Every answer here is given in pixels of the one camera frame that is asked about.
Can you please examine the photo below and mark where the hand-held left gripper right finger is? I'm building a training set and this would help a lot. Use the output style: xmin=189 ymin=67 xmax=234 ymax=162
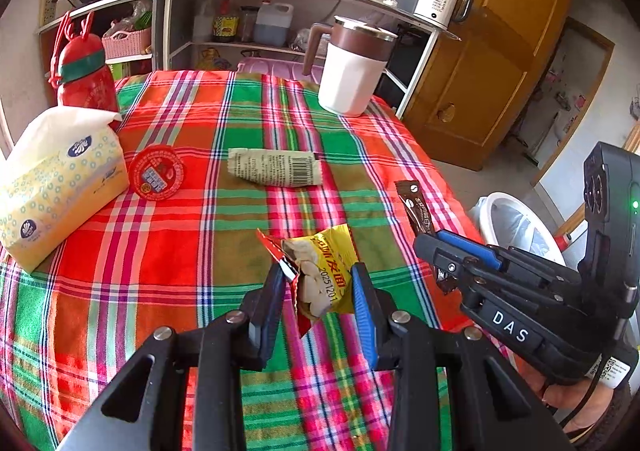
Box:
xmin=349 ymin=262 xmax=577 ymax=451

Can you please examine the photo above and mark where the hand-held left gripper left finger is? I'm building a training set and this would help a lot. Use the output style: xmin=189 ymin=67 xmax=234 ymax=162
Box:
xmin=59 ymin=262 xmax=287 ymax=451

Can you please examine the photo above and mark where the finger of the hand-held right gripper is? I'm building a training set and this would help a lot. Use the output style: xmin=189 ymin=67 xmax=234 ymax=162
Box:
xmin=433 ymin=229 xmax=583 ymax=286
xmin=413 ymin=233 xmax=506 ymax=308

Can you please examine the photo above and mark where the brown coffee sachet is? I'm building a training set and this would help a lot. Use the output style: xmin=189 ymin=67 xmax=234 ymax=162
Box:
xmin=394 ymin=179 xmax=457 ymax=294

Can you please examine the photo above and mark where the white trash bin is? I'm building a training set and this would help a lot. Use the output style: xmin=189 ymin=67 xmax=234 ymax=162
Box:
xmin=470 ymin=192 xmax=569 ymax=268

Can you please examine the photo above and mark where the yellow snack wrapper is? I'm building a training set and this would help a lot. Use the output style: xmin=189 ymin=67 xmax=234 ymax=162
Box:
xmin=256 ymin=224 xmax=361 ymax=338

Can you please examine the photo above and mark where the person's right hand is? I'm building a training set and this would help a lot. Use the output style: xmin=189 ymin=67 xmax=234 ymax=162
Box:
xmin=541 ymin=380 xmax=617 ymax=433

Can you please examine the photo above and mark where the red lid jelly cup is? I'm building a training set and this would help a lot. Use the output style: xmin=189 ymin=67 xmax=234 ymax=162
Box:
xmin=128 ymin=144 xmax=187 ymax=202

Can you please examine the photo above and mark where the wooden wardrobe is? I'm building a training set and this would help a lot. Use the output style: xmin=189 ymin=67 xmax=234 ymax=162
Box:
xmin=402 ymin=0 xmax=579 ymax=172

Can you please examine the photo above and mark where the white mug with brown lid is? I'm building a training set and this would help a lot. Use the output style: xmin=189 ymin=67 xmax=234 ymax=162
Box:
xmin=301 ymin=16 xmax=400 ymax=118

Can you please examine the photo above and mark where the pink stool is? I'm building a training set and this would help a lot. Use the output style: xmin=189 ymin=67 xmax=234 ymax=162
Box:
xmin=237 ymin=58 xmax=327 ymax=82

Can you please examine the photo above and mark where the yellow tissue pack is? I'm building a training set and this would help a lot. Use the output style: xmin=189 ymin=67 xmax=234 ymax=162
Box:
xmin=0 ymin=107 xmax=130 ymax=275

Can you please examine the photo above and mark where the white electric kettle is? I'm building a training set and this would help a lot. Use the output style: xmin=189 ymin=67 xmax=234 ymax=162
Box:
xmin=413 ymin=0 xmax=474 ymax=30

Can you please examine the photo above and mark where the yellow oil bottle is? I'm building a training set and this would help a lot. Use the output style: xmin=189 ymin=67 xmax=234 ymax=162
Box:
xmin=194 ymin=47 xmax=234 ymax=71

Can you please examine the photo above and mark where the plastic jug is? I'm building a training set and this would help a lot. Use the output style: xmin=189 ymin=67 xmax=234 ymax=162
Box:
xmin=253 ymin=2 xmax=295 ymax=47

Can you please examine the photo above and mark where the dark jar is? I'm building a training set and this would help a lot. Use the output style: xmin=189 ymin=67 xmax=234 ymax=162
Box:
xmin=239 ymin=6 xmax=259 ymax=43

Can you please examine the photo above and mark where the clear plastic bottle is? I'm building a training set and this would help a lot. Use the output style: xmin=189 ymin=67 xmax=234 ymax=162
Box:
xmin=192 ymin=0 xmax=216 ymax=43

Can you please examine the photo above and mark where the red water bottle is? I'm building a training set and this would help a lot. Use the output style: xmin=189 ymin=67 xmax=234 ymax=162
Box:
xmin=48 ymin=11 xmax=122 ymax=132

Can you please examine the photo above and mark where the soy sauce bottle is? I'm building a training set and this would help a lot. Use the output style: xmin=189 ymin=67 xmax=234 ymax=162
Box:
xmin=212 ymin=0 xmax=241 ymax=43

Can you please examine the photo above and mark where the pink basket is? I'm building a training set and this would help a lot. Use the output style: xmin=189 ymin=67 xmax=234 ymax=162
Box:
xmin=102 ymin=28 xmax=152 ymax=60

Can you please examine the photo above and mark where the small white shelf unit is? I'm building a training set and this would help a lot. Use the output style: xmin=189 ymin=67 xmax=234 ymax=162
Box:
xmin=37 ymin=0 xmax=167 ymax=82

